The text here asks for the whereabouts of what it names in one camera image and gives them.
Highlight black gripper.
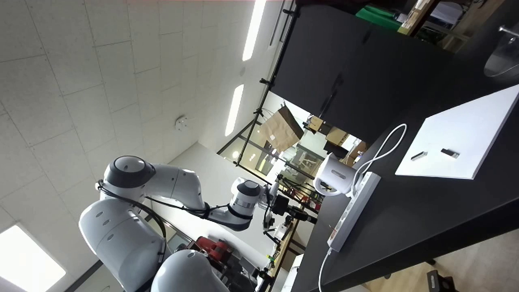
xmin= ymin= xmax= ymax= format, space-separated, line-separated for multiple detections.
xmin=262 ymin=183 xmax=316 ymax=231

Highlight white power strip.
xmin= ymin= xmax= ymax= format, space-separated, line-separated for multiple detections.
xmin=327 ymin=171 xmax=381 ymax=251

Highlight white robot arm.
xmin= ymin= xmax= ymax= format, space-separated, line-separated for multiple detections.
xmin=77 ymin=155 xmax=308 ymax=292

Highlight cardboard box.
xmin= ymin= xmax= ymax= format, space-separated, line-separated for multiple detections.
xmin=259 ymin=105 xmax=303 ymax=150

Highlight white rectangular board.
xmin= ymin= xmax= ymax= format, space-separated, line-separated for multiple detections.
xmin=395 ymin=85 xmax=519 ymax=179

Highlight white power strip cable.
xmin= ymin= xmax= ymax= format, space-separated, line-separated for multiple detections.
xmin=316 ymin=121 xmax=410 ymax=292

